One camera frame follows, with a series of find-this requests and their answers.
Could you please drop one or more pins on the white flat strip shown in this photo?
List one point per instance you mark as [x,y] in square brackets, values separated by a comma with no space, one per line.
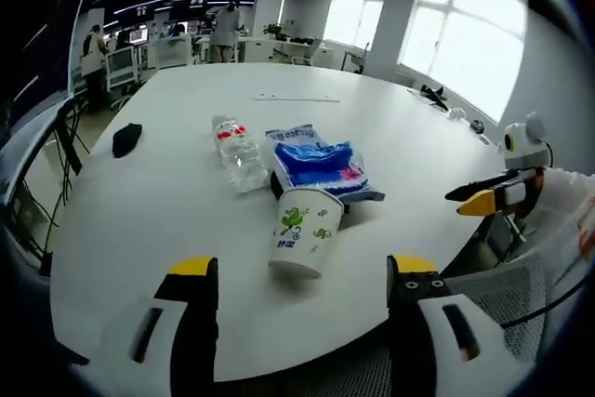
[297,97]

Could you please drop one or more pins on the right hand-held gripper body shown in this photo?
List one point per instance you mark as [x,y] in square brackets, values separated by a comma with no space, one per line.
[523,146]

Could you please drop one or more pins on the large window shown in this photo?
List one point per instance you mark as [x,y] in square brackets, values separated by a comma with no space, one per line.
[465,43]

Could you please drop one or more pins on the narrow window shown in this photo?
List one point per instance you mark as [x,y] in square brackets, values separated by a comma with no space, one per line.
[355,11]

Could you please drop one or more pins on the grey mesh chair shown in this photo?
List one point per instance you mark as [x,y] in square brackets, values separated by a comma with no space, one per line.
[506,295]

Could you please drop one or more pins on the dark chair frame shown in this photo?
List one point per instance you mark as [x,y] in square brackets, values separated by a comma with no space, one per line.
[28,155]

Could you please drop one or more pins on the blue plastic packet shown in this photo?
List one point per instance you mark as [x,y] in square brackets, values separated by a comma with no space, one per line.
[321,164]

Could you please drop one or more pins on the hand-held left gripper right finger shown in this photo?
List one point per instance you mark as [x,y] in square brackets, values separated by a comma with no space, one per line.
[418,322]

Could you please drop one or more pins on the white paper cup green print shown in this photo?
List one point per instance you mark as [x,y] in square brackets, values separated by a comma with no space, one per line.
[304,229]

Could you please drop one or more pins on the small dark round object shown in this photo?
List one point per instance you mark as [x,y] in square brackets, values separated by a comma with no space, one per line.
[478,126]

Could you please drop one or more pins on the white background desk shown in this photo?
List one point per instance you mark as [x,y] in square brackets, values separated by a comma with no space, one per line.
[279,46]

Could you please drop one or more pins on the white office chair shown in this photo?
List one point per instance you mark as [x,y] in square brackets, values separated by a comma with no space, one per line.
[122,67]

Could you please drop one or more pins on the white table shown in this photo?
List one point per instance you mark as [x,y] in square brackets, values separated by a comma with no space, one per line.
[162,211]

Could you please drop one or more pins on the black cloth item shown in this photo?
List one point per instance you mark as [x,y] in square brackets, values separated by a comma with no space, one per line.
[126,139]

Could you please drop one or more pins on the clear plastic water bottle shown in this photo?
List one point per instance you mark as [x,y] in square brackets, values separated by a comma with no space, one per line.
[237,155]

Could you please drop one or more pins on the green potted plant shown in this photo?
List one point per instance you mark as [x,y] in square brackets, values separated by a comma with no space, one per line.
[273,30]

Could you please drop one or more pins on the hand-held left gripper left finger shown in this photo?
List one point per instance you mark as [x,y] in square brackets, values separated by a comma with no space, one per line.
[186,322]

